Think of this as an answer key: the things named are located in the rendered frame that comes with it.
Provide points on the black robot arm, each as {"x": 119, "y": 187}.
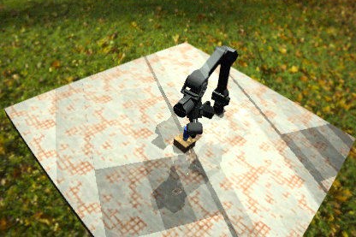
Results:
{"x": 198, "y": 82}

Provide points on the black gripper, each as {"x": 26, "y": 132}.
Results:
{"x": 194, "y": 127}

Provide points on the tan square block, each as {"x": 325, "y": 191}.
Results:
{"x": 183, "y": 145}

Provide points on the blue marker cap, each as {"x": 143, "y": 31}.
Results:
{"x": 185, "y": 135}

